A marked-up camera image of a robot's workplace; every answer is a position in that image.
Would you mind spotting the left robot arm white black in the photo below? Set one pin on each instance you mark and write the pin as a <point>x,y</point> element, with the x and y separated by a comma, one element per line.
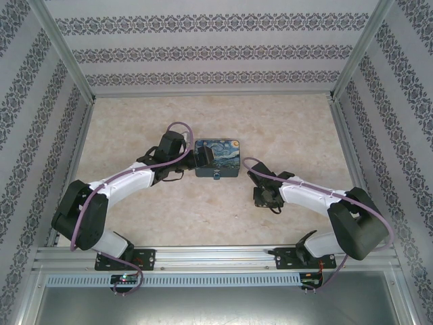
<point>128,179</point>

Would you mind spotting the small green circuit board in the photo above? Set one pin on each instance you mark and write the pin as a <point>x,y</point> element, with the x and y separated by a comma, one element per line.
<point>311,280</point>
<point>125,279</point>

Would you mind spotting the starry night print tin box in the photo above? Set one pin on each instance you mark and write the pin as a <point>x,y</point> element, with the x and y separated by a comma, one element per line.
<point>225,152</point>

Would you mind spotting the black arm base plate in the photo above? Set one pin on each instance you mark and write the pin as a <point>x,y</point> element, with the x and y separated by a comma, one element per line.
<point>145,259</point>
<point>284,258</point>

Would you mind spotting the aluminium side rail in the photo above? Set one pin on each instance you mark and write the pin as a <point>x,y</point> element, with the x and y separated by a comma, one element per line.
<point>355,162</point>
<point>74,162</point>

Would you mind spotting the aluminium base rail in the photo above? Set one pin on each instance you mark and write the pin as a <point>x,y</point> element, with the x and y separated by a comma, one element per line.
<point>213,259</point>

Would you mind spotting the grey metal shelf panel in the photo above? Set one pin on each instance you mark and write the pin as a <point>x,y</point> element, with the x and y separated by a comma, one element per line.
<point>216,306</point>

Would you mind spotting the aluminium frame post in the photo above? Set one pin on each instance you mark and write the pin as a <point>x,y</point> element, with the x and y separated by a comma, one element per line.
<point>407,298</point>
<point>64,50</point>
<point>365,50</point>
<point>25,298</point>

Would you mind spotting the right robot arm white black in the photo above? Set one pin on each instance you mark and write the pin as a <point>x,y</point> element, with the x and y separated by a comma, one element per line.
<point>304,193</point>

